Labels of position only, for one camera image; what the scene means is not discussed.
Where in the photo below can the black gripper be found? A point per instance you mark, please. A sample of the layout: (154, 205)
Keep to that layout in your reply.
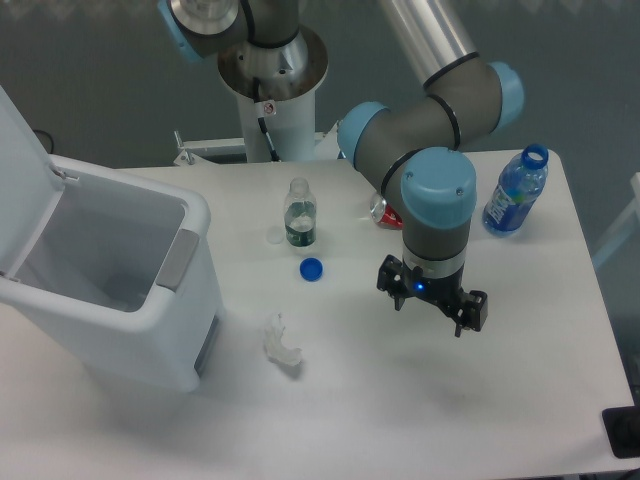
(470, 309)

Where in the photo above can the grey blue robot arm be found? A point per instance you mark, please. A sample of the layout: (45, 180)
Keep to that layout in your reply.
(412, 158)

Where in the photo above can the white crumpled paper ball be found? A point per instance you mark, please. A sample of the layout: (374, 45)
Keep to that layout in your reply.
(274, 347)

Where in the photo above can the red soda can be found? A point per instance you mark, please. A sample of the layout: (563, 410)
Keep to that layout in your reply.
(382, 214)

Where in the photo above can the blue bottle cap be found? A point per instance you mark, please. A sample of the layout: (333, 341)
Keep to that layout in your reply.
(311, 269)

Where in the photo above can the blue plastic bottle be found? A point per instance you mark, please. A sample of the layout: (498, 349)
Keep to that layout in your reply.
(519, 185)

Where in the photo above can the clear green-label water bottle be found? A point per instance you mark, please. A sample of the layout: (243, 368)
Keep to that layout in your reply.
(300, 213)

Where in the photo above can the white bottle cap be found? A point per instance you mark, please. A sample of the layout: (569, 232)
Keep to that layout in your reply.
(274, 236)

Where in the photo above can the white furniture at right edge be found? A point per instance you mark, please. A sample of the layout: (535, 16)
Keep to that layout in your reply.
(620, 230)

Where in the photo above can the black device at table edge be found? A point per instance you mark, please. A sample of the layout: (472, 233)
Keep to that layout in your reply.
(622, 428)

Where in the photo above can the white trash bin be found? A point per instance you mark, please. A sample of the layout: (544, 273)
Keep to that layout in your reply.
(115, 268)

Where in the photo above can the white trash bin lid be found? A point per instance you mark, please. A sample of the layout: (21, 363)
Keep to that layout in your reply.
(22, 185)

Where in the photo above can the white metal frame bracket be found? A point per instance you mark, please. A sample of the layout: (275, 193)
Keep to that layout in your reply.
(232, 150)

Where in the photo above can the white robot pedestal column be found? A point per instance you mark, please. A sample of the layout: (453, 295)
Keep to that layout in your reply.
(275, 91)

